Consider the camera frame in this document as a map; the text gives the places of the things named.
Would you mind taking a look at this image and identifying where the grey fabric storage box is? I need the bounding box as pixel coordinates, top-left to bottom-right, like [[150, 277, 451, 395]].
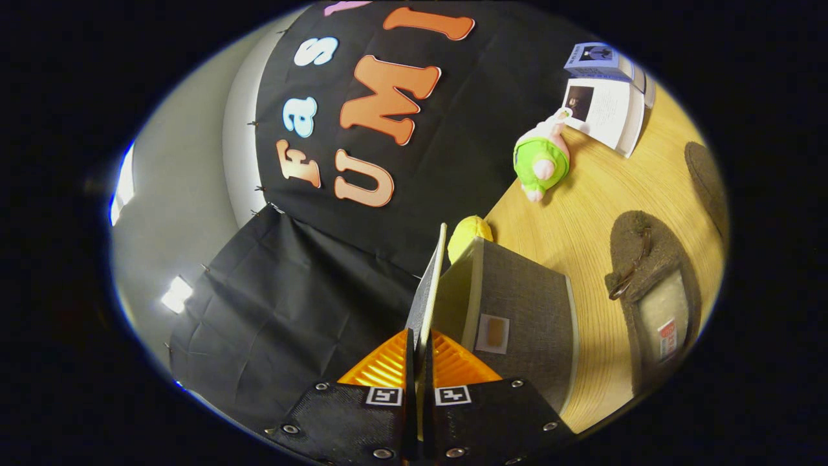
[[404, 223, 580, 416]]

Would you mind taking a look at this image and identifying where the white book with dark photo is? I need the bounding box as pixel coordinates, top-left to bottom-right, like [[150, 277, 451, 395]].
[[561, 76, 648, 158]]

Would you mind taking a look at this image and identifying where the plain white book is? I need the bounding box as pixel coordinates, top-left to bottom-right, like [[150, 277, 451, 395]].
[[636, 67, 657, 109]]

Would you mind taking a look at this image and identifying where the brown fuzzy slipper shoe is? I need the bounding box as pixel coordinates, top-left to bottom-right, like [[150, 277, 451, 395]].
[[684, 141, 730, 243], [605, 210, 703, 395]]

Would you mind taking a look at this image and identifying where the blue cover book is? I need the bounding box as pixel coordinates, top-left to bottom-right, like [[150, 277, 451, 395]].
[[564, 42, 638, 82]]

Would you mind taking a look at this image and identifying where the green and pink plush toy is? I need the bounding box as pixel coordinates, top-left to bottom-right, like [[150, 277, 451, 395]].
[[513, 107, 573, 203]]

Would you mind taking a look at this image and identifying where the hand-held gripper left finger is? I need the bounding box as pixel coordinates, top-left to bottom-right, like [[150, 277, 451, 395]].
[[264, 329, 418, 463]]

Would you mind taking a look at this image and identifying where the ceiling light panel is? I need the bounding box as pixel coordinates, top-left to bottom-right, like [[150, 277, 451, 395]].
[[160, 276, 193, 315]]

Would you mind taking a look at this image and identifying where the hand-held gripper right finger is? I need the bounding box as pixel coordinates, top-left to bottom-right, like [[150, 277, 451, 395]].
[[420, 329, 576, 465]]

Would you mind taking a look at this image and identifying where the yellow plush toy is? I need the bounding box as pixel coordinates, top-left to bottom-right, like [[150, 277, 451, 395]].
[[448, 216, 494, 263]]

